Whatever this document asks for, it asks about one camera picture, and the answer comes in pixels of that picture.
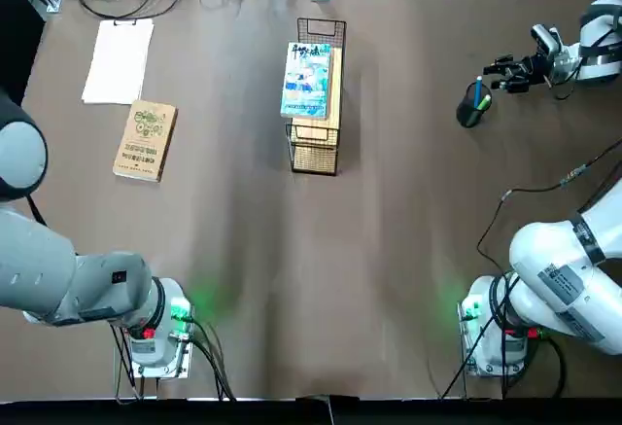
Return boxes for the black cable at right base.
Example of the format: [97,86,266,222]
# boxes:
[438,332,569,401]

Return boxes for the blue comic book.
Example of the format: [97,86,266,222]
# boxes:
[279,41,333,122]

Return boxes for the brown book green gears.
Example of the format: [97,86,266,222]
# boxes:
[112,99,179,184]

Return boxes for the clipboard with white paper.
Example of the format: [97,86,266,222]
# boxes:
[80,18,156,106]

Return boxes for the black cable at left base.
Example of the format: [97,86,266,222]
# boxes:
[186,316,238,403]

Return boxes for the black mesh pen holder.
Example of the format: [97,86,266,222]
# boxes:
[455,81,494,129]

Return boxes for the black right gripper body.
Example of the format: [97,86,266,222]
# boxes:
[519,53,556,88]

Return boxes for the black wire shelf wooden boards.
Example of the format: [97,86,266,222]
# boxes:
[285,17,348,177]

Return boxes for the black cable with inline connector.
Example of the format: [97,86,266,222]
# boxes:
[475,139,622,281]

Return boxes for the black cable at base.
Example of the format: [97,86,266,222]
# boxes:
[438,332,569,401]
[186,316,238,403]

